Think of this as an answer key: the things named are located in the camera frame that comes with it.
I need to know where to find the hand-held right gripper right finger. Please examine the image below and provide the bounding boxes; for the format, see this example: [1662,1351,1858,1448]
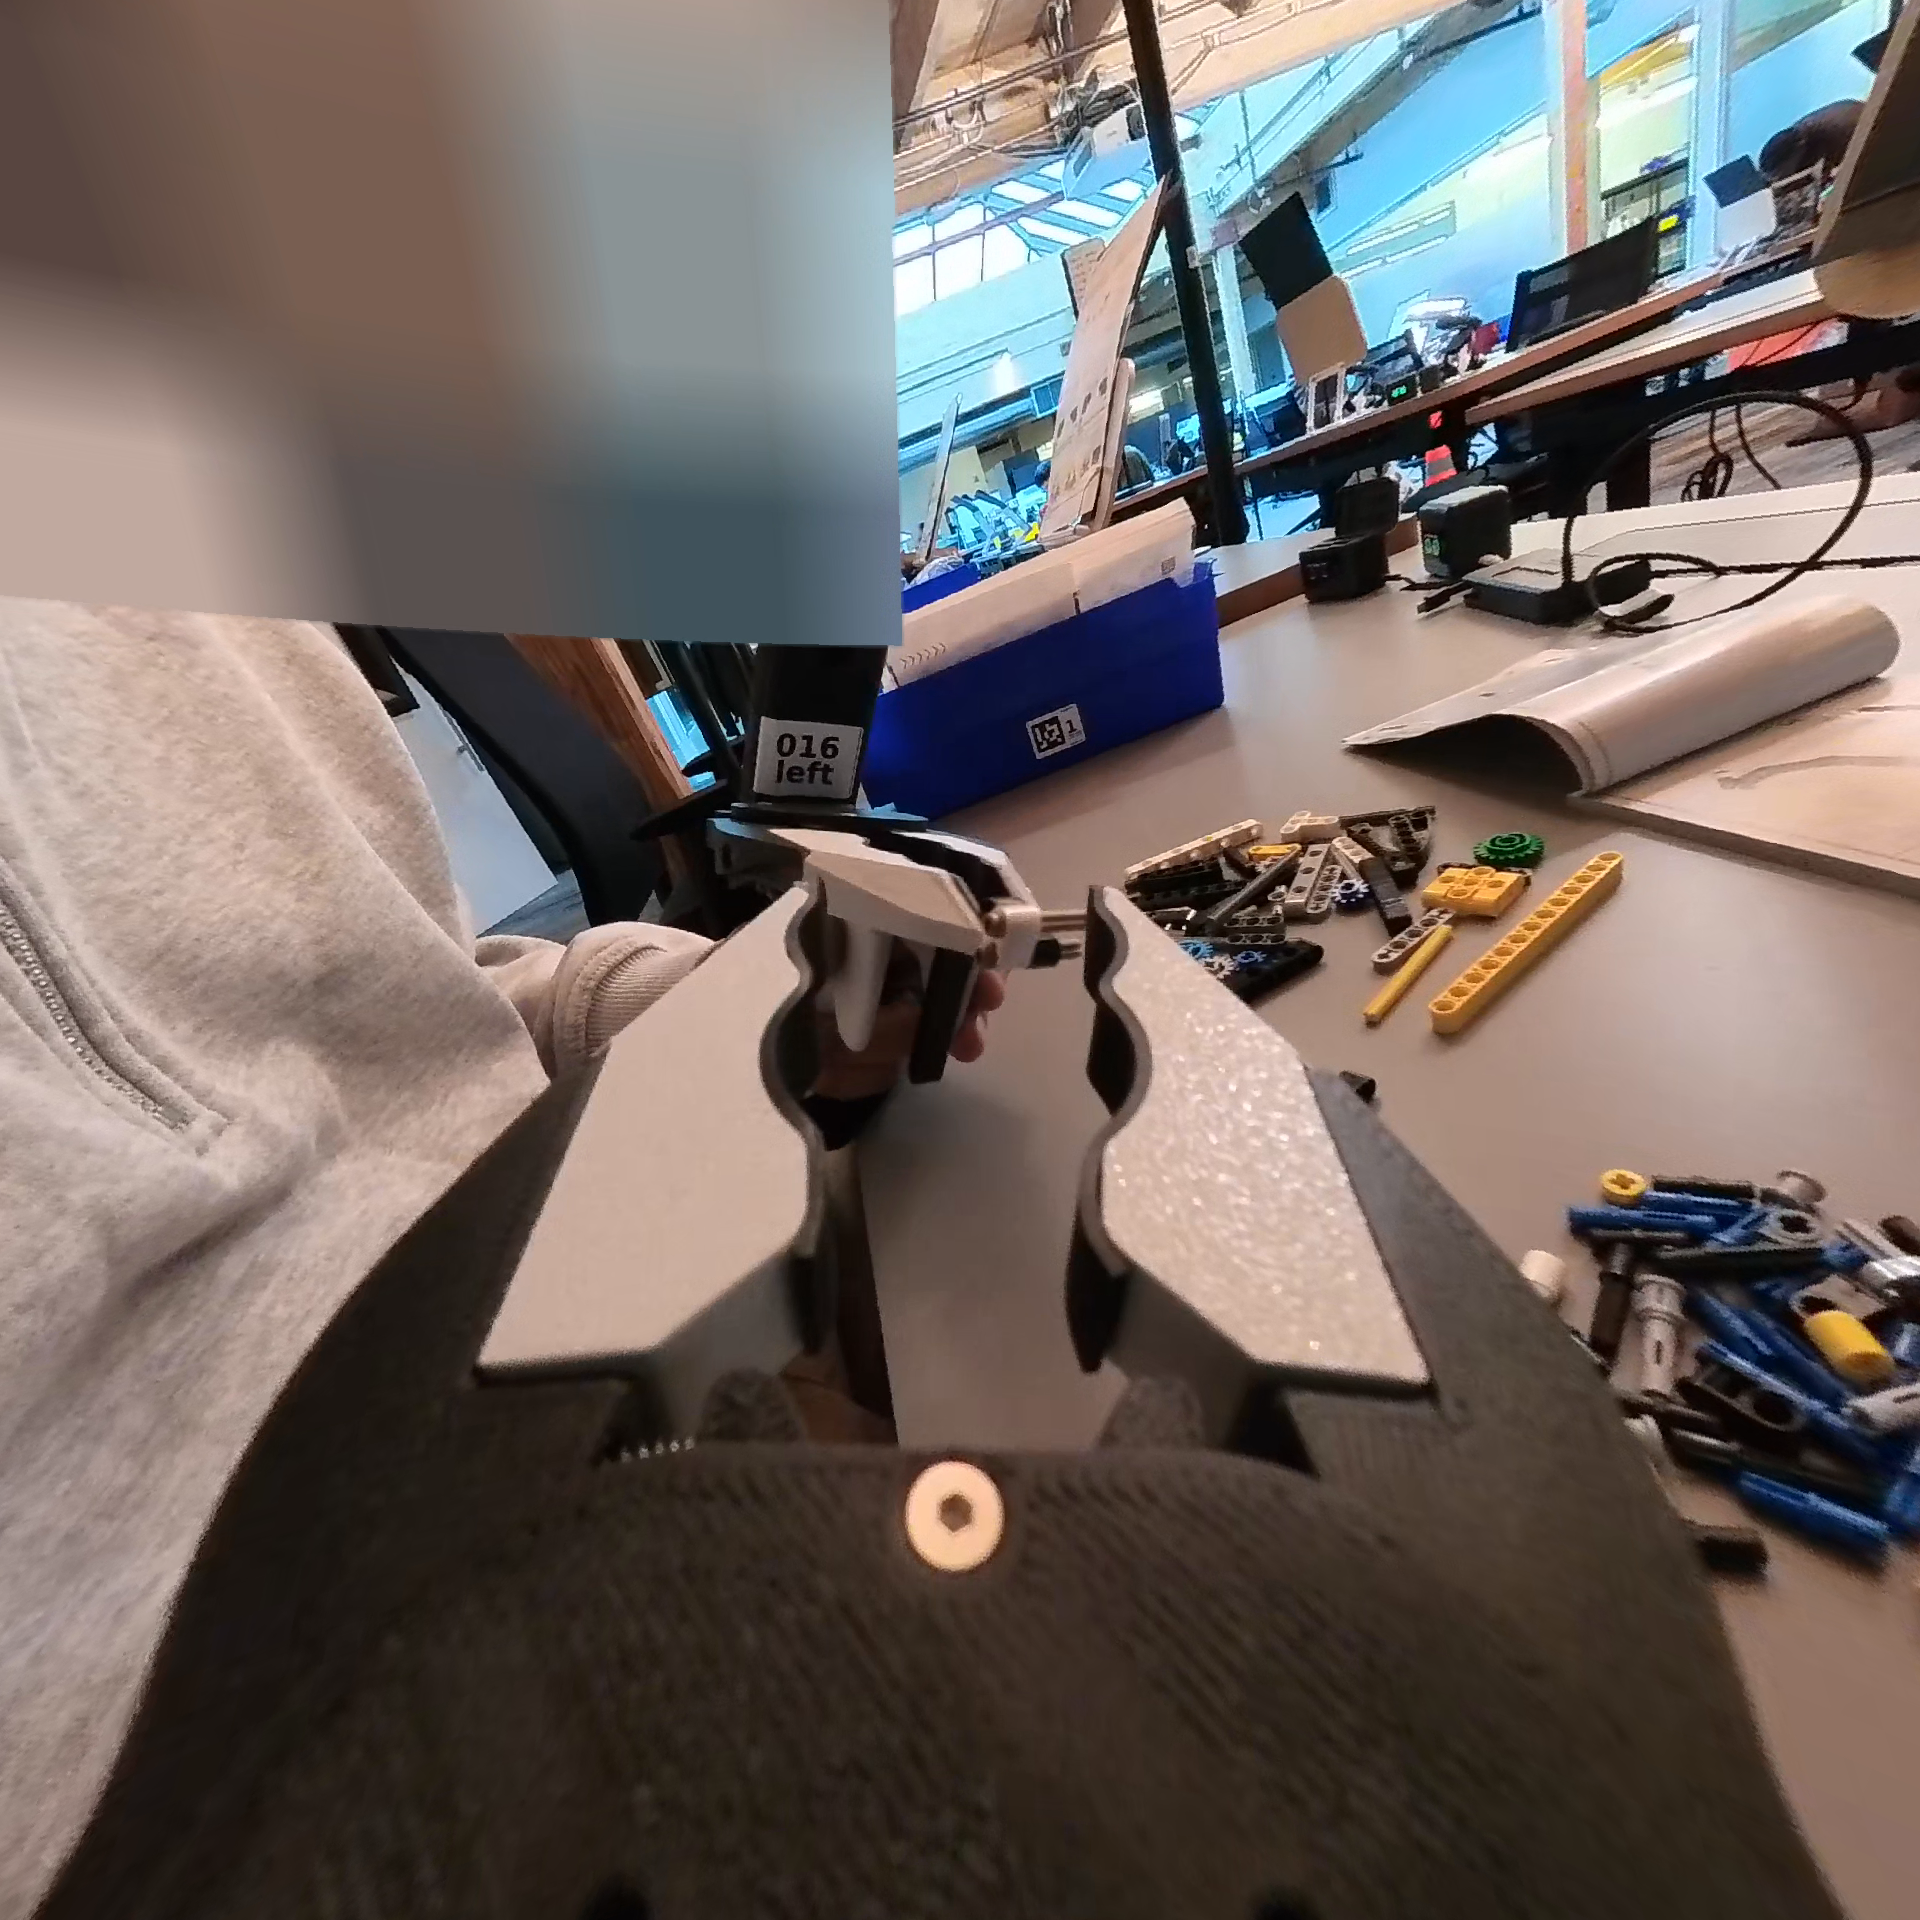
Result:
[1068,884,1431,1434]

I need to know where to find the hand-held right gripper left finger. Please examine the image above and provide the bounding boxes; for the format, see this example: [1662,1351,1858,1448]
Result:
[478,882,865,1403]

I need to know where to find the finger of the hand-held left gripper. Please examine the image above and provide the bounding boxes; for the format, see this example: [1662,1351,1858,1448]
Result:
[823,900,911,1055]
[801,843,994,968]

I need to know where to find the thin black lego beam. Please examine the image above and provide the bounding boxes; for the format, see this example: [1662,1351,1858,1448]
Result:
[908,942,986,1086]

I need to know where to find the white lego connector with pins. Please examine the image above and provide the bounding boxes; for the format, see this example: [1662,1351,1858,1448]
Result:
[983,900,1095,973]

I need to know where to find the person's left forearm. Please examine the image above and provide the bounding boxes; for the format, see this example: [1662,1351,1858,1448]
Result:
[516,919,726,1086]

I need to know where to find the yellow lego axle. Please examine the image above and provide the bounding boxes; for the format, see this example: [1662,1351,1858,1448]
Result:
[1363,920,1456,1029]

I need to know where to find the pile of lego beams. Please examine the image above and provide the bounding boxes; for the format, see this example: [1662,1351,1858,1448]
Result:
[1122,804,1446,1003]

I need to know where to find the long yellow lego beam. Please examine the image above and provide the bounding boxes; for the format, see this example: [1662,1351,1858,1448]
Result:
[1430,850,1625,1038]

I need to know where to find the pile of small lego pins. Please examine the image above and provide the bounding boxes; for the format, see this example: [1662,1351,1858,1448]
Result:
[1519,1168,1920,1574]

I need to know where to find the person's left hand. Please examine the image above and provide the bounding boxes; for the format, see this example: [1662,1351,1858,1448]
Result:
[803,960,1004,1119]

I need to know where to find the blue plastic bin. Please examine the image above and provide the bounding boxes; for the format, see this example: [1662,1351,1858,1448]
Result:
[857,567,1230,826]

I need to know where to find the wooden board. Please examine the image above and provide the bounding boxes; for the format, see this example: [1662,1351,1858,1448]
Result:
[511,637,707,804]

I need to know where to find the white cardboard box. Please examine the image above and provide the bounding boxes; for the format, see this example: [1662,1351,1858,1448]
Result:
[900,499,1222,663]

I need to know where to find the black office chair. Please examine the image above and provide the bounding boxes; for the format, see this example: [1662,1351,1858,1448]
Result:
[336,627,671,923]

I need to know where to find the cardboard panel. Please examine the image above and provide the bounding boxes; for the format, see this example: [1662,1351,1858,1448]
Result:
[1035,181,1174,534]

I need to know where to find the black pole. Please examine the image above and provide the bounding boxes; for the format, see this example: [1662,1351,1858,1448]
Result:
[1119,0,1255,544]

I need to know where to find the flat black device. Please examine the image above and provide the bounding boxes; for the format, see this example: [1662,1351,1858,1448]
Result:
[1464,546,1596,628]

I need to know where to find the open instruction booklet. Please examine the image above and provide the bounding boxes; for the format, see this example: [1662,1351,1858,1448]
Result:
[1343,592,1920,902]

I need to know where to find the black battery with green label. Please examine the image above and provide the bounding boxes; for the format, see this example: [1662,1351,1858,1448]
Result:
[1418,482,1513,584]

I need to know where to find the black laptop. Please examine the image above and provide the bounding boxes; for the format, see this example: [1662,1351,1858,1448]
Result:
[1505,211,1664,349]

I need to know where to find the long office desk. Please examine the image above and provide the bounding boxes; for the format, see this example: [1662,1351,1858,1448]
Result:
[1111,270,1920,519]

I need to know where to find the black cable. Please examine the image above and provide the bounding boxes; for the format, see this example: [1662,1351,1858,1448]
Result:
[1411,390,1920,628]

